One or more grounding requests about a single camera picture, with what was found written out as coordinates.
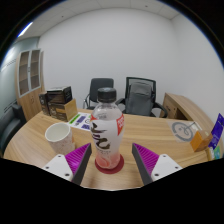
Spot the black cardboard box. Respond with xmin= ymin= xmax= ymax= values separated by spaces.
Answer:
xmin=46 ymin=85 xmax=73 ymax=105

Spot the orange box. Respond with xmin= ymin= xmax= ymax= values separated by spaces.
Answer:
xmin=189 ymin=129 xmax=214 ymax=153

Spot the black sofa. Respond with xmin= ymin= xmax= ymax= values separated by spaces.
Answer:
xmin=0 ymin=101 xmax=28 ymax=156

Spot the clear pink drink bottle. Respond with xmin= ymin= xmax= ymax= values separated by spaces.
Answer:
xmin=89 ymin=86 xmax=126 ymax=171

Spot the round printed paper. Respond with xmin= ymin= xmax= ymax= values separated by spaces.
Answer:
xmin=166 ymin=119 xmax=203 ymax=143

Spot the brown and tan box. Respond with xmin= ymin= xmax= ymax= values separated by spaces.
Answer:
xmin=47 ymin=97 xmax=79 ymax=122

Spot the small dark brown box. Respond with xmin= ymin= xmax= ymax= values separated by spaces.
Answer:
xmin=38 ymin=91 xmax=52 ymax=116

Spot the black office chair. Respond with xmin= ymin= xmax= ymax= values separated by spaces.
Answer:
xmin=82 ymin=77 xmax=115 ymax=111

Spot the white speckled cup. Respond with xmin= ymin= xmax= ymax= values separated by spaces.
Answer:
xmin=44 ymin=121 xmax=77 ymax=156

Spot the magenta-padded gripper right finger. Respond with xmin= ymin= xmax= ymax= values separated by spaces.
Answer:
xmin=130 ymin=142 xmax=184 ymax=187

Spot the wooden shelf cabinet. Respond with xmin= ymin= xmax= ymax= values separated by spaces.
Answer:
xmin=14 ymin=48 xmax=46 ymax=122

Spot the flat round red coaster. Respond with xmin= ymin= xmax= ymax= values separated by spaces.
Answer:
xmin=94 ymin=152 xmax=126 ymax=175

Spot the purple card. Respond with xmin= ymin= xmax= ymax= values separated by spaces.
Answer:
xmin=210 ymin=112 xmax=224 ymax=148

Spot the long ceiling light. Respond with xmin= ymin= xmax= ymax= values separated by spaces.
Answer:
xmin=16 ymin=21 xmax=35 ymax=38

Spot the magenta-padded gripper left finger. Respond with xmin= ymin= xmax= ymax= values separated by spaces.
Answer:
xmin=40 ymin=142 xmax=93 ymax=186

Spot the grey mesh office chair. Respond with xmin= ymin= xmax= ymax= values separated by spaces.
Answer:
xmin=116 ymin=76 xmax=169 ymax=119

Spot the wooden side desk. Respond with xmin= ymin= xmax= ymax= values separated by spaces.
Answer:
xmin=159 ymin=92 xmax=216 ymax=134

